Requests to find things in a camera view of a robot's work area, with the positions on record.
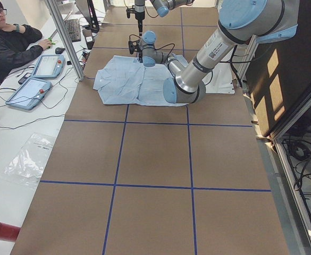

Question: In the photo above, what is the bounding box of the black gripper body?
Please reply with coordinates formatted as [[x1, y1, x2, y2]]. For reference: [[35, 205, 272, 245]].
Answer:
[[135, 11, 145, 22], [137, 52, 143, 62]]

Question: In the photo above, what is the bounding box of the light blue button-up shirt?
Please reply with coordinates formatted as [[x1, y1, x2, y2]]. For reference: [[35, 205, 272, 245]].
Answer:
[[93, 55, 183, 107]]

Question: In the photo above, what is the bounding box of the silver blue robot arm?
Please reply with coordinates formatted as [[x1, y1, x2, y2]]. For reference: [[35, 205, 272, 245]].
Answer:
[[136, 0, 300, 104], [126, 0, 194, 36]]

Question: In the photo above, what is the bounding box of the orange black connector box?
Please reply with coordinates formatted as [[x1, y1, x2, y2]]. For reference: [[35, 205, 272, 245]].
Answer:
[[81, 51, 90, 62]]

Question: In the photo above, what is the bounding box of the black keyboard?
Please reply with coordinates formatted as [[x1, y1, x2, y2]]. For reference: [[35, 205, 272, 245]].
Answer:
[[64, 19, 81, 42]]

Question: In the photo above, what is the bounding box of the black computer mouse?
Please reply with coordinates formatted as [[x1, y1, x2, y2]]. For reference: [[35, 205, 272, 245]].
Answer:
[[55, 47, 65, 55]]

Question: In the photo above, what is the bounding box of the far teach pendant tablet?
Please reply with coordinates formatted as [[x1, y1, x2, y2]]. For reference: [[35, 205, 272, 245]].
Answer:
[[31, 54, 65, 79]]

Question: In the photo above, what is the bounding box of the teach pendant tablet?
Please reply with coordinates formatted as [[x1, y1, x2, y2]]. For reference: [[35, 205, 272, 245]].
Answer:
[[5, 78, 52, 111], [31, 54, 65, 79]]

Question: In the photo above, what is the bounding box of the small black phone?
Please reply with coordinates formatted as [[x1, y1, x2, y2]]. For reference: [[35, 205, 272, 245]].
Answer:
[[18, 76, 29, 84]]

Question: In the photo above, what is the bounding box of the near teach pendant tablet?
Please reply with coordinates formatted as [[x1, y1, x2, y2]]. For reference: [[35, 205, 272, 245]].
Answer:
[[5, 78, 52, 111]]

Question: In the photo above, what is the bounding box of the seated person in black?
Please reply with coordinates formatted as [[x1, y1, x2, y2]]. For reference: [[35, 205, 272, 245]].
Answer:
[[0, 2, 52, 83]]

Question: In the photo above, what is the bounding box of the black panel board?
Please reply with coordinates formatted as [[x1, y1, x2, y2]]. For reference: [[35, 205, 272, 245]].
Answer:
[[246, 1, 311, 137]]

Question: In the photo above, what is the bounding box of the clear plastic bag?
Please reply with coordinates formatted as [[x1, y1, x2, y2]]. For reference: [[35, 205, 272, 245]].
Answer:
[[1, 133, 56, 190]]

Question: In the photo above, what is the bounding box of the red cylinder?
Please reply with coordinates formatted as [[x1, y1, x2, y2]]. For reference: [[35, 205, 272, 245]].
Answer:
[[0, 222, 21, 242]]

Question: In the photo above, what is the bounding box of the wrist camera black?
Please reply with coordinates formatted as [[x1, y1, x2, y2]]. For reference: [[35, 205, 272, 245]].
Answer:
[[126, 7, 135, 19], [128, 34, 141, 55]]

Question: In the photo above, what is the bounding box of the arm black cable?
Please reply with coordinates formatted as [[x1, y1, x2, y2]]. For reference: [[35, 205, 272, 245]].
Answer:
[[154, 42, 176, 59]]

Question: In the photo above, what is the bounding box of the aluminium frame post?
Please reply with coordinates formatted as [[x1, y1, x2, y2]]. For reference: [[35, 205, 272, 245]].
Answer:
[[45, 0, 85, 81]]

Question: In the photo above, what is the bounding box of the white central pedestal column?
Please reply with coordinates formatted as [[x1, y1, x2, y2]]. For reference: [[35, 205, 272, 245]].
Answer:
[[203, 52, 235, 95]]

